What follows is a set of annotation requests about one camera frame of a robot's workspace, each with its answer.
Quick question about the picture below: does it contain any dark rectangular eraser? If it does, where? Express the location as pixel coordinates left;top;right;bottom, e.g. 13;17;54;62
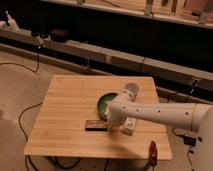
85;120;108;131

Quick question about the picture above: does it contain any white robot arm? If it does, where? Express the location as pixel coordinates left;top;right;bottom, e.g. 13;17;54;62
107;83;213;171

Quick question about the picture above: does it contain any white remote controller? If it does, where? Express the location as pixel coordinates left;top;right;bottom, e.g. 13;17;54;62
123;118;136;135

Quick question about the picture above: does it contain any green round plate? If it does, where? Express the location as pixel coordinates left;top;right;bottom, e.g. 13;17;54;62
97;93;117;120

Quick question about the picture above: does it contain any red clamp on table edge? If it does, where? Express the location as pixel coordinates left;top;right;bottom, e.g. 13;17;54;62
149;141;158;166

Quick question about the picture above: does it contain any wooden table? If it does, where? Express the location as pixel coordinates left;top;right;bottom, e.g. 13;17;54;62
24;75;172;160

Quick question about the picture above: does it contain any black power adapter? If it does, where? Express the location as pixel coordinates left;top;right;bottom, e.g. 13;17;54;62
183;136;196;146

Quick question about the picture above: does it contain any dark object on ledge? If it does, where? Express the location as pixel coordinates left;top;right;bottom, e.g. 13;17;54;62
50;29;69;43

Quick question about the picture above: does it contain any black cable on floor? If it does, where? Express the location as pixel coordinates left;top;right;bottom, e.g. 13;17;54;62
0;44;44;171

